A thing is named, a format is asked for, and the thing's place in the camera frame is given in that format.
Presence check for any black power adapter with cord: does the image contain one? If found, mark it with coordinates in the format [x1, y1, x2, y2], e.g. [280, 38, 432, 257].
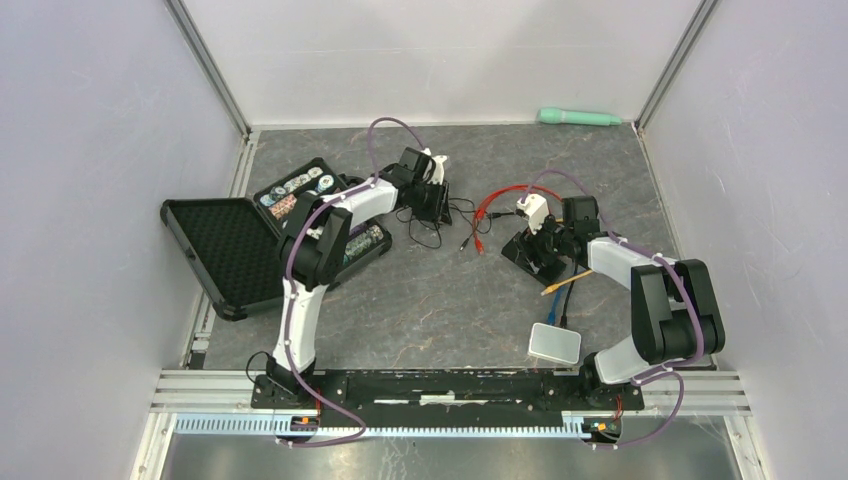
[394, 195, 518, 253]

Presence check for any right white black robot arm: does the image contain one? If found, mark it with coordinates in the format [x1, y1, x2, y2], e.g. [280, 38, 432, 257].
[516, 194, 726, 408]

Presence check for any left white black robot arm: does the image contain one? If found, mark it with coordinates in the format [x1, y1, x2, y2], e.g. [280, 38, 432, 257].
[266, 148, 449, 408]

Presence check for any purple cable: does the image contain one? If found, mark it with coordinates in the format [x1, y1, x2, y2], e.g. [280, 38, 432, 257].
[276, 117, 429, 450]
[523, 168, 707, 452]

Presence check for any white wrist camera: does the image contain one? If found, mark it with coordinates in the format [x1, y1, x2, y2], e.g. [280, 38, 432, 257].
[423, 148, 449, 185]
[516, 194, 550, 235]

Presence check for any black network switch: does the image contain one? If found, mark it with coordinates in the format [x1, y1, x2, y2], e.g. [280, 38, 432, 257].
[501, 230, 566, 285]

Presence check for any red ethernet cable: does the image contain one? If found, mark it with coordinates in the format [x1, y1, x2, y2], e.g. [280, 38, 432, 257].
[472, 184, 563, 256]

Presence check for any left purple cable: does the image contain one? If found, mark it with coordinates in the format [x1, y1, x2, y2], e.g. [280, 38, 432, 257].
[276, 117, 429, 450]

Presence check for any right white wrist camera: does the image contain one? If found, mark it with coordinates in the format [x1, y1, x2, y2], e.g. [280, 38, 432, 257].
[516, 194, 550, 235]

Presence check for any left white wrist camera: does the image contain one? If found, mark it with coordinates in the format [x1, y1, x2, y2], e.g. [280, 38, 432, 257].
[423, 148, 449, 185]

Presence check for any white slotted cable duct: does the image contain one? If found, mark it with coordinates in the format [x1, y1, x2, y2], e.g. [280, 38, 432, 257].
[174, 413, 590, 440]

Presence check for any black ethernet cable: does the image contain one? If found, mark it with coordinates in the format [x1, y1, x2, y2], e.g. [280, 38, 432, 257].
[560, 281, 579, 329]

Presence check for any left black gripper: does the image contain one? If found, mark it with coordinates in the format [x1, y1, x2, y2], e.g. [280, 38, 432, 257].
[411, 179, 453, 227]

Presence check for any white plastic box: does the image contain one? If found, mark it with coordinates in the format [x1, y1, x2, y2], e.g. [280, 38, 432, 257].
[527, 323, 582, 366]

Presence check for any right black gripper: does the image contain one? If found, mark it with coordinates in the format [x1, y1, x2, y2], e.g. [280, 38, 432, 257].
[514, 209, 573, 273]

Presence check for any black poker chip case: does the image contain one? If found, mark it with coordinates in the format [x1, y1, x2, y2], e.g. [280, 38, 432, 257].
[160, 157, 362, 321]

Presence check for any yellow ethernet cable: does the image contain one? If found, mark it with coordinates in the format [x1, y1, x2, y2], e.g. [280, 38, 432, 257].
[540, 268, 595, 297]

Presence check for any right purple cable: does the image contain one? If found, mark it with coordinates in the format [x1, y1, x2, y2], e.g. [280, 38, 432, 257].
[523, 168, 707, 452]

